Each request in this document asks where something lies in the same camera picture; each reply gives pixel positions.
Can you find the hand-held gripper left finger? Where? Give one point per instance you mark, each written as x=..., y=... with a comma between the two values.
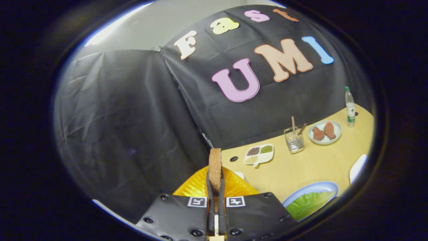
x=174, y=217

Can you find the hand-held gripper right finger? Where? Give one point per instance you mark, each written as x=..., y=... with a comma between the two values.
x=257, y=217

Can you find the green lettuce leaf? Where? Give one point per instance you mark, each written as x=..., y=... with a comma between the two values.
x=309, y=204

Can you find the brown bread slice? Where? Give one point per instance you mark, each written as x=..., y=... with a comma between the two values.
x=215, y=167

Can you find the white divided condiment dish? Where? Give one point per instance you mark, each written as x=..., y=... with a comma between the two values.
x=259, y=160

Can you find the light blue round plate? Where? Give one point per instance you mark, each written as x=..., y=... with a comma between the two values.
x=311, y=186

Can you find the metal mesh utensil holder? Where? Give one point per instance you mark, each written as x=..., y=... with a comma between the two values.
x=295, y=144

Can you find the black backdrop cloth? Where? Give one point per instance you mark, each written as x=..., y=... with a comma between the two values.
x=133, y=134

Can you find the wooden stick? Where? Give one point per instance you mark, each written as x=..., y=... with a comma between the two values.
x=293, y=125

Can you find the pale green round plate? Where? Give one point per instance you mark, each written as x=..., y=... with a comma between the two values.
x=326, y=142

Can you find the reddish-brown meat piece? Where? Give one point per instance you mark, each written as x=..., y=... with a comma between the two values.
x=329, y=130
x=318, y=134

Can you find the white rounded square plate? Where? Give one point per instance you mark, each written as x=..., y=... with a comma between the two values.
x=357, y=169

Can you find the clear green-capped water bottle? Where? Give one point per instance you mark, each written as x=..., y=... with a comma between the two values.
x=350, y=110

